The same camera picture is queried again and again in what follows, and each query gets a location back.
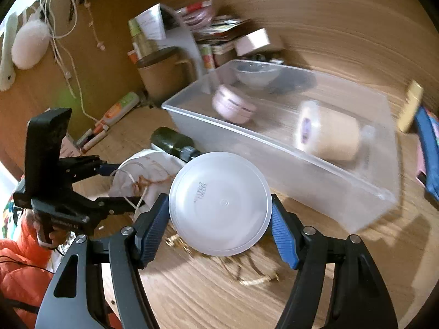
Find white drawstring cloth pouch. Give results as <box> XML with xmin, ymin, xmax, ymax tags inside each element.
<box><xmin>109</xmin><ymin>149</ymin><xmax>185</xmax><ymax>219</ymax></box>

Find white round plastic container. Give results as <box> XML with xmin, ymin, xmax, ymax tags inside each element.
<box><xmin>169</xmin><ymin>152</ymin><xmax>272</xmax><ymax>257</ymax></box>

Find pink round cosmetic jar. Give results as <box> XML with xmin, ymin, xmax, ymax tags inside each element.
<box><xmin>212</xmin><ymin>84</ymin><xmax>257</xmax><ymax>125</ymax></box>

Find left hand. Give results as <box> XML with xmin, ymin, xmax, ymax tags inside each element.
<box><xmin>24</xmin><ymin>209</ymin><xmax>69</xmax><ymax>249</ymax></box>

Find orange jacket sleeve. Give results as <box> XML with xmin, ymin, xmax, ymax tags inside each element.
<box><xmin>1</xmin><ymin>211</ymin><xmax>53</xmax><ymax>328</ymax></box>

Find white lip balm stick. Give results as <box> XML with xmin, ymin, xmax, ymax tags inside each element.
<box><xmin>80</xmin><ymin>130</ymin><xmax>108</xmax><ymax>155</ymax></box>

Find white orange lotion tube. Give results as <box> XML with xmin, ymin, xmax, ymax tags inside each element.
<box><xmin>95</xmin><ymin>91</ymin><xmax>140</xmax><ymax>129</ymax></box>

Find dark green dropper bottle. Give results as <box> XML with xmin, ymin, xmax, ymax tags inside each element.
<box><xmin>150</xmin><ymin>126</ymin><xmax>202</xmax><ymax>163</ymax></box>

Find white plush toy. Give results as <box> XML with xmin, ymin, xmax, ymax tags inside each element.
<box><xmin>11</xmin><ymin>19</ymin><xmax>50</xmax><ymax>70</ymax></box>

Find clear plastic storage bin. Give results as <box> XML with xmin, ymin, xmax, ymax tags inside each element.
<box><xmin>162</xmin><ymin>59</ymin><xmax>400</xmax><ymax>232</ymax></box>

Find brown ceramic mug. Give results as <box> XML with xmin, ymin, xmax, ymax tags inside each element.
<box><xmin>136</xmin><ymin>47</ymin><xmax>196</xmax><ymax>107</ymax></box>

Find yellow green spray bottle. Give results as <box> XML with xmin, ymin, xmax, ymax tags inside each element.
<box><xmin>128</xmin><ymin>19</ymin><xmax>156</xmax><ymax>59</ymax></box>

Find beige bandage roll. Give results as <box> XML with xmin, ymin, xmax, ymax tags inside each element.
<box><xmin>294</xmin><ymin>100</ymin><xmax>361</xmax><ymax>162</ymax></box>

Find blue patchwork pencil case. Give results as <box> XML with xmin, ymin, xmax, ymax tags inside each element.
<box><xmin>415</xmin><ymin>106</ymin><xmax>438</xmax><ymax>206</ymax></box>

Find white paper document holder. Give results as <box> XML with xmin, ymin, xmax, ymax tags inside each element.
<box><xmin>135</xmin><ymin>4</ymin><xmax>206</xmax><ymax>78</ymax></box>

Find fruit pattern card box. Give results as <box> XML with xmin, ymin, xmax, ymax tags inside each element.
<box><xmin>198</xmin><ymin>44</ymin><xmax>216</xmax><ymax>72</ymax></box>

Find cream small lotion bottle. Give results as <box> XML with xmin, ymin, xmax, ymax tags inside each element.
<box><xmin>396</xmin><ymin>80</ymin><xmax>424</xmax><ymax>133</ymax></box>

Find stack of booklets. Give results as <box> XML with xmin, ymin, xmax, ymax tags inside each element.
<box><xmin>176</xmin><ymin>0</ymin><xmax>253</xmax><ymax>53</ymax></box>

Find pink small cardboard box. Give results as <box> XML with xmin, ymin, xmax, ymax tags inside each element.
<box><xmin>234</xmin><ymin>28</ymin><xmax>283</xmax><ymax>56</ymax></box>

